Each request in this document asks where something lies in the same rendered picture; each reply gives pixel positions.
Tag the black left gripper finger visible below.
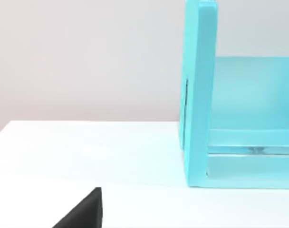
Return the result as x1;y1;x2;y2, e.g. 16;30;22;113
51;187;104;228

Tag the light blue rack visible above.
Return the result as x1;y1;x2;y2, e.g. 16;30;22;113
179;0;289;191

